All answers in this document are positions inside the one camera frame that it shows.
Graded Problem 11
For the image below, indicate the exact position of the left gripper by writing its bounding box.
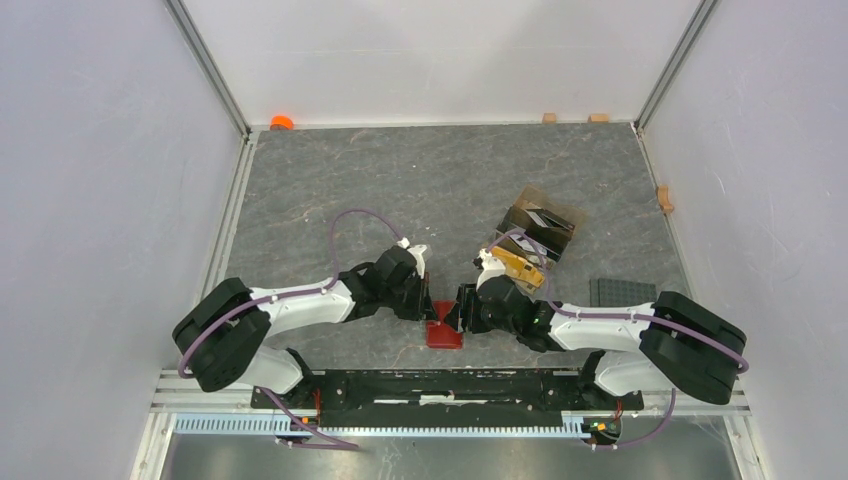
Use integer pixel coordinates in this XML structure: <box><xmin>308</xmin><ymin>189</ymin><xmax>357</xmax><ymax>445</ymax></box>
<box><xmin>381</xmin><ymin>271</ymin><xmax>437</xmax><ymax>321</ymax></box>

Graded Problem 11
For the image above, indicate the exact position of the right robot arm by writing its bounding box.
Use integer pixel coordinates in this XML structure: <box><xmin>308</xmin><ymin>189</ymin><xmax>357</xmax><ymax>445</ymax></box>
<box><xmin>444</xmin><ymin>275</ymin><xmax>749</xmax><ymax>408</ymax></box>

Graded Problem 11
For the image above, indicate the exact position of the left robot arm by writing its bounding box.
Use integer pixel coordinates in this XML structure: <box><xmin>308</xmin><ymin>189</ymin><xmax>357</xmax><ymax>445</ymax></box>
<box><xmin>172</xmin><ymin>240</ymin><xmax>435</xmax><ymax>408</ymax></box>

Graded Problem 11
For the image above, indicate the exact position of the gold card stack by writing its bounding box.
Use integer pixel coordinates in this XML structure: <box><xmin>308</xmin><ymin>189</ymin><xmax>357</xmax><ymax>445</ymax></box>
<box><xmin>491</xmin><ymin>247</ymin><xmax>545</xmax><ymax>294</ymax></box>

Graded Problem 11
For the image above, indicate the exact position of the white card stack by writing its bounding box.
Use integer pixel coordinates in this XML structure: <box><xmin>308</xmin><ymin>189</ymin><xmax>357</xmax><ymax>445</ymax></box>
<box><xmin>510</xmin><ymin>233</ymin><xmax>559</xmax><ymax>262</ymax></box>

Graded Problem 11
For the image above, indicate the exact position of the tiered acrylic card stand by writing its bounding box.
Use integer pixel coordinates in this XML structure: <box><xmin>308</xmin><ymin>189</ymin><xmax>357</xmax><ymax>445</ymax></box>
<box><xmin>491</xmin><ymin>184</ymin><xmax>588</xmax><ymax>278</ymax></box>

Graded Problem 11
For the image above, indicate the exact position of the black top card stack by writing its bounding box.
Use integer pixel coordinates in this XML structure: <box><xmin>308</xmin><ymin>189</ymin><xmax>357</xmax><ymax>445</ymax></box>
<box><xmin>525</xmin><ymin>208</ymin><xmax>575</xmax><ymax>233</ymax></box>

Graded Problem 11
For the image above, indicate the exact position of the grey studded baseplate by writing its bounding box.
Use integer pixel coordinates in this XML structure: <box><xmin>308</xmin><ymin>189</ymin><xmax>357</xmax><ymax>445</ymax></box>
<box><xmin>589</xmin><ymin>278</ymin><xmax>658</xmax><ymax>308</ymax></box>

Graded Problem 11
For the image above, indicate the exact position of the orange round cap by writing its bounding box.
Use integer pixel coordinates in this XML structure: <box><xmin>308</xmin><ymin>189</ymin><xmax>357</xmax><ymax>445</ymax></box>
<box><xmin>269</xmin><ymin>115</ymin><xmax>294</xmax><ymax>130</ymax></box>

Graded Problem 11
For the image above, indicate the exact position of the curved wooden piece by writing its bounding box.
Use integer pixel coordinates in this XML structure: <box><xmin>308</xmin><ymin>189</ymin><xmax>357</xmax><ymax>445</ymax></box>
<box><xmin>656</xmin><ymin>185</ymin><xmax>675</xmax><ymax>215</ymax></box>

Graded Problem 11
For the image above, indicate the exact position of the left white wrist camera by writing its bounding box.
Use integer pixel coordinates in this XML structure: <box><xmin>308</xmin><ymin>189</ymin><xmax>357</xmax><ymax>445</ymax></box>
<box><xmin>396</xmin><ymin>237</ymin><xmax>432</xmax><ymax>278</ymax></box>

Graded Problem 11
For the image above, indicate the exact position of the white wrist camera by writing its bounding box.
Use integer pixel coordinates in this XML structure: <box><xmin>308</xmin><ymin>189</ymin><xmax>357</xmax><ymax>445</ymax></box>
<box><xmin>473</xmin><ymin>248</ymin><xmax>506</xmax><ymax>290</ymax></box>
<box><xmin>396</xmin><ymin>237</ymin><xmax>432</xmax><ymax>278</ymax></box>

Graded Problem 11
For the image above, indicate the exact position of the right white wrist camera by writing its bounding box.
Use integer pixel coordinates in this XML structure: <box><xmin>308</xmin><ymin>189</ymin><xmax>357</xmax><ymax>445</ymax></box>
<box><xmin>473</xmin><ymin>248</ymin><xmax>506</xmax><ymax>290</ymax></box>

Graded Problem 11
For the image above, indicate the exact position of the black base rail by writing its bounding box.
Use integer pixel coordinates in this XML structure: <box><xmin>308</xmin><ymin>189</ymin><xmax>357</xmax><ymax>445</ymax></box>
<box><xmin>281</xmin><ymin>368</ymin><xmax>644</xmax><ymax>428</ymax></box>

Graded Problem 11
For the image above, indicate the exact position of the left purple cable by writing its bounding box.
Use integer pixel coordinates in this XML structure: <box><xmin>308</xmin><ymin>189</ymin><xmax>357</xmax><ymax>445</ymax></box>
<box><xmin>177</xmin><ymin>208</ymin><xmax>409</xmax><ymax>452</ymax></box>

